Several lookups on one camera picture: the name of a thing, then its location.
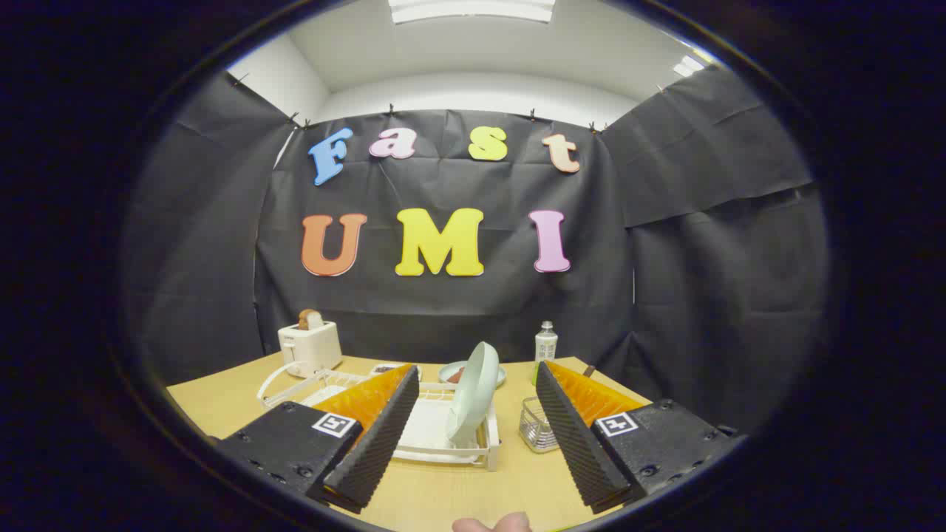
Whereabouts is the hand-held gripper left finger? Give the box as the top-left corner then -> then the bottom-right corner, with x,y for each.
214,362 -> 421,514

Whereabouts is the small pale green dish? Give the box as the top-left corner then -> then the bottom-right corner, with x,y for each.
438,361 -> 508,389

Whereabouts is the white wire dish rack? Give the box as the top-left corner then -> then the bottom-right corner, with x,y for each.
256,367 -> 501,472

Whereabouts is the white toaster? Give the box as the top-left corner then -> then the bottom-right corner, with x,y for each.
278,321 -> 343,379

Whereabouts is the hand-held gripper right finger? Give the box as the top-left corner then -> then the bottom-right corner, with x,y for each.
535,360 -> 747,516

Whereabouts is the silver wire basket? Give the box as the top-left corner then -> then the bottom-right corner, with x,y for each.
519,397 -> 560,454

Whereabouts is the green tea bottle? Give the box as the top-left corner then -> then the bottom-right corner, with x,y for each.
532,321 -> 559,386

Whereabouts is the long ceiling light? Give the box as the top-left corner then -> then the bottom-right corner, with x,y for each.
388,0 -> 557,25

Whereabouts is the pale green plate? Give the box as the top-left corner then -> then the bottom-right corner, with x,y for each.
446,341 -> 500,449

